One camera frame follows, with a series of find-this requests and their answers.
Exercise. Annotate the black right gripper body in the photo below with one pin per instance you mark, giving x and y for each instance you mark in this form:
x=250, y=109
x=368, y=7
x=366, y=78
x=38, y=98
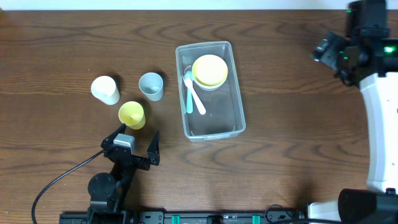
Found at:
x=329, y=54

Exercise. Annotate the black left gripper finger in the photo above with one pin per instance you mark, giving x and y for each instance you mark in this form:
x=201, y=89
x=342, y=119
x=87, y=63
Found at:
x=153, y=150
x=110, y=139

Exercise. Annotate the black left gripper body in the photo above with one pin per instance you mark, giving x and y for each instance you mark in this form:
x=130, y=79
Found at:
x=131, y=158

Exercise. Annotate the mint green plastic spoon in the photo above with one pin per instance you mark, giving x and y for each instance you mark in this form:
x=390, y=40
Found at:
x=189, y=99

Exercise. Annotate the white plastic fork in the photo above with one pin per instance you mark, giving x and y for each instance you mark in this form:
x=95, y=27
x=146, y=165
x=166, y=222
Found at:
x=189, y=84

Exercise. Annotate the white plastic bowl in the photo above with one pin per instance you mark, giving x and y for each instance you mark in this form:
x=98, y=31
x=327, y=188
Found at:
x=208, y=88

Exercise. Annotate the yellow plastic bowl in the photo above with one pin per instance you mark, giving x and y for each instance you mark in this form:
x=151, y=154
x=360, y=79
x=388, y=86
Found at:
x=210, y=70

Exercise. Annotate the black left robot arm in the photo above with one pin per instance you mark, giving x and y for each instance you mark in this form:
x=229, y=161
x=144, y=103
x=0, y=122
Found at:
x=108, y=190

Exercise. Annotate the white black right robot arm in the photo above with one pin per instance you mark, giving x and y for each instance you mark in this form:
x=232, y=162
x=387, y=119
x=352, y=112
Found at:
x=367, y=24

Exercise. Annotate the clear plastic container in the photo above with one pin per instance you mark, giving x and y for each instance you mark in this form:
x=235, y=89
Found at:
x=224, y=117

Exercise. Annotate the yellow plastic cup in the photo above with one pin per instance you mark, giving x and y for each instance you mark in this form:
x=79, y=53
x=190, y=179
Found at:
x=132, y=115

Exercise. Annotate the white plastic cup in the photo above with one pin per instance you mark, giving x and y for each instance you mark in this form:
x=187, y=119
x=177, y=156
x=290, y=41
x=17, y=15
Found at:
x=105, y=89

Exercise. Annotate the grey plastic cup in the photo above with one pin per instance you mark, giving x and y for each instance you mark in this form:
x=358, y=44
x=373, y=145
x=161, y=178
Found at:
x=152, y=86

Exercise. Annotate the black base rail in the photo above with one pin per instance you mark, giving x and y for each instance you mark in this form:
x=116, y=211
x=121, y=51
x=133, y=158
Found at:
x=158, y=217

